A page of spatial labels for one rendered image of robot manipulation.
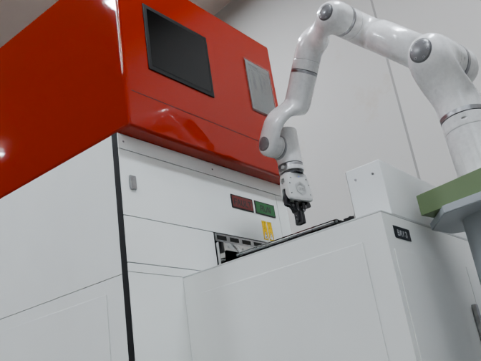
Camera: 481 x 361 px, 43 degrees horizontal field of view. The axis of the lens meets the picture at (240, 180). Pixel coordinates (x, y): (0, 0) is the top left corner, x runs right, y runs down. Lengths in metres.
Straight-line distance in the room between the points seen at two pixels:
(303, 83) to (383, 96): 1.81
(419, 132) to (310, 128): 0.83
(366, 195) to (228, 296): 0.45
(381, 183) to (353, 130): 2.41
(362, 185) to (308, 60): 0.66
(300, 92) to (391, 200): 0.67
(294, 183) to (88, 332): 0.78
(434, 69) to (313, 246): 0.55
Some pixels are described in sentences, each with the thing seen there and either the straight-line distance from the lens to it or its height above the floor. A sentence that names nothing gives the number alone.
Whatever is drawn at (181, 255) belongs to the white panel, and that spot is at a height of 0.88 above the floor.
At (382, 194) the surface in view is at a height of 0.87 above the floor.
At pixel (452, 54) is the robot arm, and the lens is 1.67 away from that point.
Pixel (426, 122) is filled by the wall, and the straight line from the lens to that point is 3.61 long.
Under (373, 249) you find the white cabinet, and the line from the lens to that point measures 1.41.
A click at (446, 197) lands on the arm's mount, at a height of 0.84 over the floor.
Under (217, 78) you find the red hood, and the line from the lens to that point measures 2.16.
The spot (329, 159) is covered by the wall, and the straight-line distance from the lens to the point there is 3.97.
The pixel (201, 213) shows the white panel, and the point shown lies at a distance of 1.89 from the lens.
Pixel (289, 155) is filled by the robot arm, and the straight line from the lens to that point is 2.01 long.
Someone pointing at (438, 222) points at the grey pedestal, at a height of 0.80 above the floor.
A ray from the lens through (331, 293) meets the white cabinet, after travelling 1.45.
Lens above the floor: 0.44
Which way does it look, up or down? 21 degrees up
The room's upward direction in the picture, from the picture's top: 9 degrees counter-clockwise
